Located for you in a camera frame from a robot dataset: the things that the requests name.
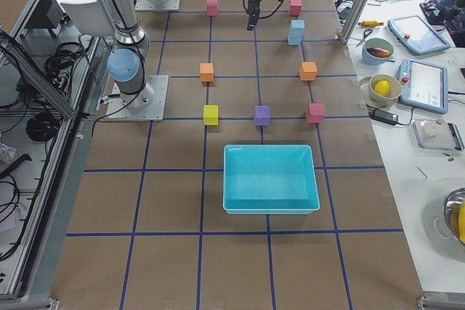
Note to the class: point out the pink block left far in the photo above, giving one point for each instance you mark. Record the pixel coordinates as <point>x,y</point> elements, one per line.
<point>295,8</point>

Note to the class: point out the orange block near base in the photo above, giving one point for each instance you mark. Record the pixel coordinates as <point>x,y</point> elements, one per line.
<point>206,72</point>

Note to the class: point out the yellow block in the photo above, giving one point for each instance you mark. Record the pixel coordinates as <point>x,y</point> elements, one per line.
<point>211,115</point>

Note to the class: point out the black power adapter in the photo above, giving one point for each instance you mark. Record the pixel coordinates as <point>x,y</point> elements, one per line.
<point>384,117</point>

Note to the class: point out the teach pendant far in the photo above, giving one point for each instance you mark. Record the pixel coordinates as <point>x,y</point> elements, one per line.
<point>417,35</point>

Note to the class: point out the steel bowl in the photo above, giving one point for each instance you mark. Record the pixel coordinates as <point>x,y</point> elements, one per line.
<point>450,225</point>

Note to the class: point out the teach pendant near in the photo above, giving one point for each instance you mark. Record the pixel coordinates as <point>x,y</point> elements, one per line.
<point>424,85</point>

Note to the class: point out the purple block near teal tray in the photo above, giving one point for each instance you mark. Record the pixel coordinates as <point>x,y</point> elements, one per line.
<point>262,115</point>

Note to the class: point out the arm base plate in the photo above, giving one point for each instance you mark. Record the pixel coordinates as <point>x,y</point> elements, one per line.
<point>148,6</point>
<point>148,106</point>

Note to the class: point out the kitchen scale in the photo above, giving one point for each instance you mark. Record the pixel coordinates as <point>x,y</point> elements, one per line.
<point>437,135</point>

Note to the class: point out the light blue block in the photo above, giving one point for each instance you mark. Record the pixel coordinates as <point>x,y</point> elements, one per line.
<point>297,28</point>
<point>295,40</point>

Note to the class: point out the teach pendant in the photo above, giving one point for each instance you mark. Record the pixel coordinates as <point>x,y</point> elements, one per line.
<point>424,85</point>
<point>417,35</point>

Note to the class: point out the orange block far side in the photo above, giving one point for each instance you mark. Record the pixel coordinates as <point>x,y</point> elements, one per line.
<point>308,71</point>

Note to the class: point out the teal plastic tray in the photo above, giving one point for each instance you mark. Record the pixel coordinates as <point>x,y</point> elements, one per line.
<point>269,179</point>

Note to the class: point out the blue bowl with fruit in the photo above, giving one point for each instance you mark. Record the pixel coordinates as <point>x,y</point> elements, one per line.
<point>376,51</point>

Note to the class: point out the cream bowl with lemon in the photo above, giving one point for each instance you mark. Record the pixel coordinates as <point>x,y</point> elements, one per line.
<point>384,90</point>

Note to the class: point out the scissors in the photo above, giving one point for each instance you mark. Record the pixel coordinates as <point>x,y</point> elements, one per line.
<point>366,34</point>

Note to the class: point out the pink block right far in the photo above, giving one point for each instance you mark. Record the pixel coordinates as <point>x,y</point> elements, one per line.
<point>315,112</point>

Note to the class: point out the pink block near base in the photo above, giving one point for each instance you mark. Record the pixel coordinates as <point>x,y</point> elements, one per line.
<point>212,8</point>

